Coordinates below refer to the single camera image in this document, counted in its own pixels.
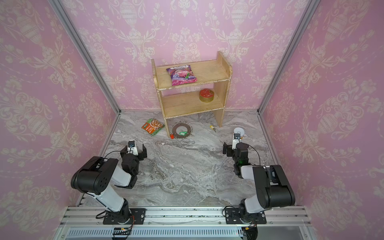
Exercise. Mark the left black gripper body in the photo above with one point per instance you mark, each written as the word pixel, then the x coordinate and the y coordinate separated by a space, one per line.
pixel 142 151

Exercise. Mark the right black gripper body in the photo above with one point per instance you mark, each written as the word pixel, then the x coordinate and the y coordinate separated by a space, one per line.
pixel 227 148

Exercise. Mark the metal ring plate with keyrings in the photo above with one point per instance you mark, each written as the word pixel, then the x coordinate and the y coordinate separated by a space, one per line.
pixel 182 127

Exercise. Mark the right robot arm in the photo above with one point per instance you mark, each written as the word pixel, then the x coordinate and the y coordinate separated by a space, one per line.
pixel 273 189

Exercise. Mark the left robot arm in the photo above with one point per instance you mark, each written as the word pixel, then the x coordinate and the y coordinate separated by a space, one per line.
pixel 94 179

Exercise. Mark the small yellow pull-tab can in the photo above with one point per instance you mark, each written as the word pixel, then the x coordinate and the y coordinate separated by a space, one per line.
pixel 239 130

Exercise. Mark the green orange soup packet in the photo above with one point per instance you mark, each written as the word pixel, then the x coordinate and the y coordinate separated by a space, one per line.
pixel 152 126

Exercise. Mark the round red-lid tin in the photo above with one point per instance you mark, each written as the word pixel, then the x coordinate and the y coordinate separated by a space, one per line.
pixel 206 95

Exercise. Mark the purple snack bag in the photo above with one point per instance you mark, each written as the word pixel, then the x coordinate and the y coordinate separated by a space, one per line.
pixel 181 75

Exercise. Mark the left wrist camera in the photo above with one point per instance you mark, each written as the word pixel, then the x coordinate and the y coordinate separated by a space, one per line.
pixel 132 148

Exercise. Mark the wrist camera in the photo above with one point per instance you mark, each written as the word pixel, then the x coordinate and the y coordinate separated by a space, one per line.
pixel 132 148
pixel 236 140

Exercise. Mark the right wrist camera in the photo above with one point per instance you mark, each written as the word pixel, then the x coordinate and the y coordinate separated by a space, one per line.
pixel 236 140

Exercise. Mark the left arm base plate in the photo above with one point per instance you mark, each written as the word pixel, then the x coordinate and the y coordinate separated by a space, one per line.
pixel 135 216

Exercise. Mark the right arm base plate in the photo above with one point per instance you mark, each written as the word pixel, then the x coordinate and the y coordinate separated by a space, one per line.
pixel 235 216

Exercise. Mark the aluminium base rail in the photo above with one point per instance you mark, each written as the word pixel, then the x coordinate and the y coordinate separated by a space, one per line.
pixel 186 223

